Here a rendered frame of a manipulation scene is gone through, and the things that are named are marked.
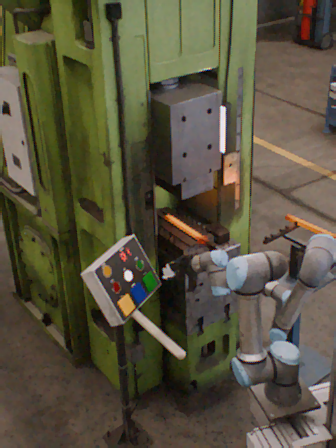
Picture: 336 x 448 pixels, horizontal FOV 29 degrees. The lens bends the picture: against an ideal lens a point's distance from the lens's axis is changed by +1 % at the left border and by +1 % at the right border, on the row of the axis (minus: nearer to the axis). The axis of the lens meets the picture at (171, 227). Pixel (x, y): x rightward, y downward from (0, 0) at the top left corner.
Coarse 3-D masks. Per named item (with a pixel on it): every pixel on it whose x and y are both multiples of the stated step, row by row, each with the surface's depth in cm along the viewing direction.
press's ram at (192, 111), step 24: (168, 96) 302; (192, 96) 301; (216, 96) 306; (168, 120) 296; (192, 120) 303; (216, 120) 312; (168, 144) 303; (192, 144) 309; (216, 144) 318; (168, 168) 310; (192, 168) 315; (216, 168) 324
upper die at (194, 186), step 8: (200, 176) 320; (208, 176) 323; (160, 184) 331; (168, 184) 324; (176, 184) 318; (184, 184) 316; (192, 184) 319; (200, 184) 322; (208, 184) 325; (168, 192) 327; (176, 192) 321; (184, 192) 318; (192, 192) 321; (200, 192) 324
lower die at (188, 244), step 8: (160, 208) 369; (168, 208) 370; (160, 216) 362; (176, 216) 362; (160, 224) 355; (168, 224) 355; (192, 224) 354; (160, 232) 350; (176, 232) 347; (184, 232) 346; (200, 232) 346; (176, 240) 342; (184, 240) 340; (192, 240) 340; (176, 248) 339; (184, 248) 335; (192, 248) 337; (200, 248) 341
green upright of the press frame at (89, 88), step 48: (96, 0) 267; (144, 0) 280; (96, 48) 279; (144, 48) 289; (96, 96) 292; (144, 96) 299; (96, 144) 319; (144, 144) 310; (96, 192) 336; (144, 192) 322; (96, 240) 355; (96, 336) 387; (144, 336) 363; (144, 384) 379
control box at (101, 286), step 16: (128, 240) 302; (112, 256) 291; (128, 256) 299; (144, 256) 307; (96, 272) 282; (112, 272) 289; (144, 272) 305; (96, 288) 284; (112, 288) 286; (128, 288) 294; (144, 288) 302; (112, 304) 285; (112, 320) 289
